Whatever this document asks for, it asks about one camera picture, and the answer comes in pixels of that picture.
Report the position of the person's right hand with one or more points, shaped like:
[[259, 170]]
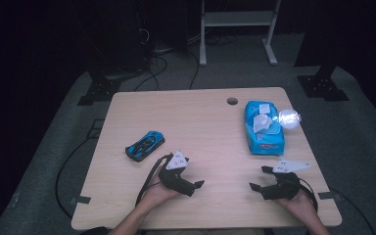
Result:
[[298, 205]]

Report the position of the blue wet wipes pack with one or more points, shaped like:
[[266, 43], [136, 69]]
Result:
[[264, 137]]

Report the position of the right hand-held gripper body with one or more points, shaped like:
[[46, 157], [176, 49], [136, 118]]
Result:
[[280, 191]]

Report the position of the black stand base plate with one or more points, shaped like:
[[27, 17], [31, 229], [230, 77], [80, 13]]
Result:
[[99, 89], [321, 86]]

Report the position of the person's left hand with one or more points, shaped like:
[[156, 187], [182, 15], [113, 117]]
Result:
[[156, 196]]

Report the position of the blue toy car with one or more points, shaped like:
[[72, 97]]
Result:
[[145, 145]]

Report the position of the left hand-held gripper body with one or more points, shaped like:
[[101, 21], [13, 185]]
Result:
[[176, 181]]

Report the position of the white wet wipe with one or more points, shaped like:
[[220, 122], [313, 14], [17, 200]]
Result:
[[261, 123]]

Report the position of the dark tape strip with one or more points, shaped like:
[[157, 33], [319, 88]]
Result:
[[81, 199], [328, 195]]

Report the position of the white metal stand frame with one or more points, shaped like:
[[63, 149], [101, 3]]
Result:
[[238, 19]]

